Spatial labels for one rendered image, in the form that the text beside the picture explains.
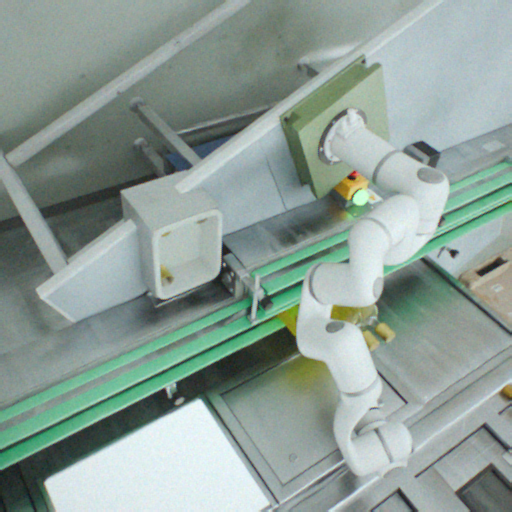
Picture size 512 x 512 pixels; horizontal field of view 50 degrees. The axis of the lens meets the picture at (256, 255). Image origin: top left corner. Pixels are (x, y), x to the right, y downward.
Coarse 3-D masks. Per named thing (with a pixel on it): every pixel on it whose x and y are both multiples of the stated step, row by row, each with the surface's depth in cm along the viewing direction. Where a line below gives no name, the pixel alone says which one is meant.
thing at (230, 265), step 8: (224, 256) 138; (232, 256) 139; (224, 264) 138; (232, 264) 137; (240, 264) 137; (224, 272) 141; (232, 272) 136; (224, 280) 143; (232, 280) 138; (232, 288) 140; (240, 288) 140
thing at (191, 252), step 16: (176, 224) 118; (192, 224) 132; (208, 224) 130; (160, 240) 129; (176, 240) 132; (192, 240) 135; (208, 240) 134; (160, 256) 132; (176, 256) 136; (192, 256) 139; (208, 256) 137; (160, 272) 125; (176, 272) 137; (192, 272) 137; (208, 272) 138; (160, 288) 129; (176, 288) 134
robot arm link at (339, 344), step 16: (304, 288) 111; (304, 304) 110; (320, 304) 111; (304, 320) 110; (320, 320) 108; (336, 320) 106; (304, 336) 108; (320, 336) 104; (336, 336) 102; (352, 336) 102; (304, 352) 109; (320, 352) 104; (336, 352) 102; (352, 352) 102; (368, 352) 105; (336, 368) 103; (352, 368) 102; (368, 368) 104; (336, 384) 107; (352, 384) 104; (368, 384) 104
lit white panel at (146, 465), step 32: (192, 416) 137; (128, 448) 130; (160, 448) 130; (192, 448) 131; (224, 448) 131; (64, 480) 123; (96, 480) 124; (128, 480) 124; (160, 480) 125; (192, 480) 125; (224, 480) 126
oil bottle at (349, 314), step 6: (336, 306) 146; (342, 306) 146; (348, 306) 146; (336, 312) 145; (342, 312) 144; (348, 312) 145; (354, 312) 145; (342, 318) 144; (348, 318) 143; (354, 318) 144; (360, 318) 144; (354, 324) 143
